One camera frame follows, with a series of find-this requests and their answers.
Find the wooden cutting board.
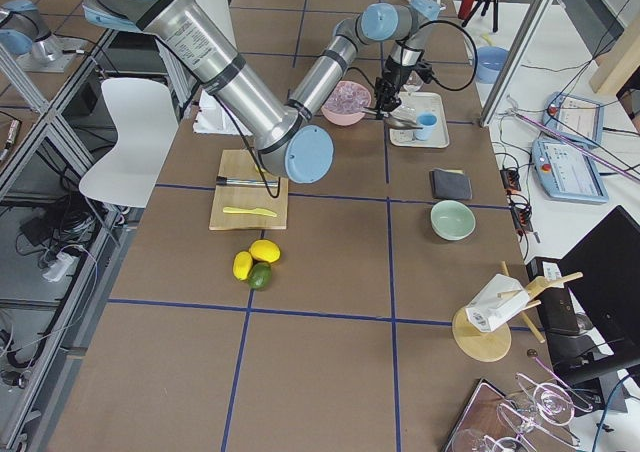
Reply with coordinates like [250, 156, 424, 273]
[209, 150, 289, 231]

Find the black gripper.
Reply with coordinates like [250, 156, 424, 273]
[374, 61, 413, 117]

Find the blue bowl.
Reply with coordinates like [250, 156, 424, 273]
[475, 46, 509, 84]

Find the black tripod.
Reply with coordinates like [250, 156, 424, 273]
[461, 0, 499, 32]

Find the metal ice scoop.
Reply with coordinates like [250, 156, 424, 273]
[361, 107, 422, 130]

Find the yellow lemon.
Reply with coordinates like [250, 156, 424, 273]
[249, 239, 281, 263]
[232, 251, 254, 281]

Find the metal cylinder rod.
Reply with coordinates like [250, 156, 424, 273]
[216, 176, 280, 187]

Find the far teach pendant tablet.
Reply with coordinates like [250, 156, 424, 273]
[542, 92, 604, 148]

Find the near teach pendant tablet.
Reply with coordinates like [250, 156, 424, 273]
[531, 138, 609, 204]

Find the pink bowl of ice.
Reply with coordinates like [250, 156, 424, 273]
[321, 81, 371, 126]

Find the white chair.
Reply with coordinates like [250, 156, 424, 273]
[79, 77, 179, 208]

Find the black monitor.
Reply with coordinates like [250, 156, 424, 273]
[541, 206, 639, 385]

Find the aluminium frame post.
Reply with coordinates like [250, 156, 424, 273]
[478, 0, 554, 127]

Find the dark grey folded cloth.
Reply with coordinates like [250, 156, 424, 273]
[429, 169, 472, 200]

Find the teach pendant tablet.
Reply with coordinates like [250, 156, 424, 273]
[542, 92, 604, 148]
[531, 138, 609, 204]

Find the wooden stand with base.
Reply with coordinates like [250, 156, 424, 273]
[452, 261, 583, 362]

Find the white carton on stand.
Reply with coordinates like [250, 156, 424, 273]
[465, 274, 529, 333]

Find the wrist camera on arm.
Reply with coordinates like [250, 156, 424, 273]
[413, 61, 435, 84]

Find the green lime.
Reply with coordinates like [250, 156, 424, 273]
[247, 262, 272, 290]

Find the green ceramic bowl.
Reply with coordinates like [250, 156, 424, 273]
[430, 200, 476, 241]

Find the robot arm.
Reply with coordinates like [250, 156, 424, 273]
[83, 0, 441, 183]

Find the yellow plastic knife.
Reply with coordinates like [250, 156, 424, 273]
[222, 206, 278, 218]

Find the clear wine glass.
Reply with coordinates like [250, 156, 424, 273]
[403, 72, 424, 94]

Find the light blue cup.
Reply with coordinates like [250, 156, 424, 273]
[414, 112, 438, 141]

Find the cream serving tray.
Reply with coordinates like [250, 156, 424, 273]
[389, 92, 450, 148]

